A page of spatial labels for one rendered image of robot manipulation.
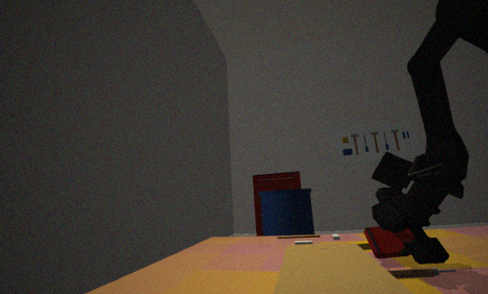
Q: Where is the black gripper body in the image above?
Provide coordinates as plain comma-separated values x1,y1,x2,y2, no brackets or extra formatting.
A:
376,187,450,265

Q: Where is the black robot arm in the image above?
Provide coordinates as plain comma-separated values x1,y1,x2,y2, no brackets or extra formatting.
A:
371,0,488,234

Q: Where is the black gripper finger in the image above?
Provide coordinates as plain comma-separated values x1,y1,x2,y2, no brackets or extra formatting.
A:
399,242,411,256

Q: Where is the tan panel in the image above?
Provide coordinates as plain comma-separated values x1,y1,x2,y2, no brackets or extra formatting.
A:
273,243,414,294

